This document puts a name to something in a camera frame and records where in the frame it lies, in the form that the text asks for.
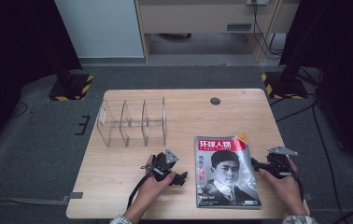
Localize black curtain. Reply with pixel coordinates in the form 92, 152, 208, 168
0, 0, 83, 162
278, 0, 353, 171

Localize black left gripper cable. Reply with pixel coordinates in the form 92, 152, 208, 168
126, 164, 155, 210

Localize clear acrylic divider rack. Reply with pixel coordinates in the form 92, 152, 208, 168
95, 96, 168, 148

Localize person's left hand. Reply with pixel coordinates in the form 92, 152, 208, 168
136, 154, 177, 204

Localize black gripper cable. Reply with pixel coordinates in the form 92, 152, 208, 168
289, 170, 305, 203
126, 164, 155, 210

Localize grey tape strip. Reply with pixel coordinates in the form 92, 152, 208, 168
60, 191, 85, 203

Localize person's right hand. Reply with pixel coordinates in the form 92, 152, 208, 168
258, 156, 304, 207

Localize black hanging cables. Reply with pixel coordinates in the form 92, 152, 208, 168
251, 2, 287, 61

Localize thin black floor cable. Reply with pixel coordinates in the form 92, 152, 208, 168
8, 101, 29, 119

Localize long black floor cable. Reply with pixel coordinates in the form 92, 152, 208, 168
311, 104, 345, 217

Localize white power strip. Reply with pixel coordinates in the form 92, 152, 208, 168
246, 0, 270, 7

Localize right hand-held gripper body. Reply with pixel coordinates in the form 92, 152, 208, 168
258, 146, 299, 180

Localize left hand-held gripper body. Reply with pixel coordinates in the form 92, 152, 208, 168
148, 148, 180, 183

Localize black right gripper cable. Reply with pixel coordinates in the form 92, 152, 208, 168
289, 170, 305, 203

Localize black stand with striped base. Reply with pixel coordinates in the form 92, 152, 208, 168
48, 59, 95, 103
260, 46, 309, 101

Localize white panel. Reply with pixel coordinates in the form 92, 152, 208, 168
53, 0, 145, 59

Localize magazine with portrait cover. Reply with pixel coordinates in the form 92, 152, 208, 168
193, 133, 262, 209

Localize light wooden desk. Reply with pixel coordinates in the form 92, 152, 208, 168
134, 0, 301, 64

